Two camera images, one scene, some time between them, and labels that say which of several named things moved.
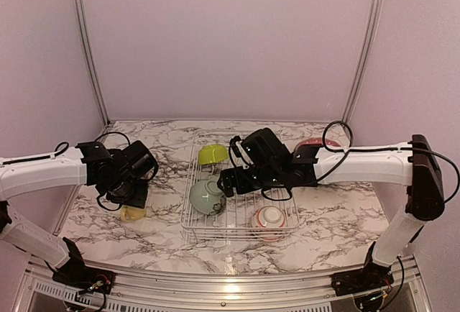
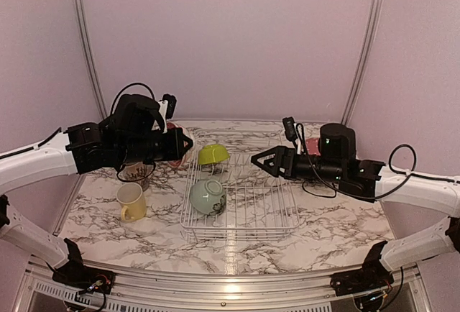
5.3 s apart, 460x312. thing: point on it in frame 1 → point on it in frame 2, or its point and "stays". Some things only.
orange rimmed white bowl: x=269 y=223 → x=177 y=162
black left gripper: x=138 y=201 → x=175 y=149
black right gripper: x=227 y=176 → x=290 y=154
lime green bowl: x=213 y=153 stays
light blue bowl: x=207 y=197 stays
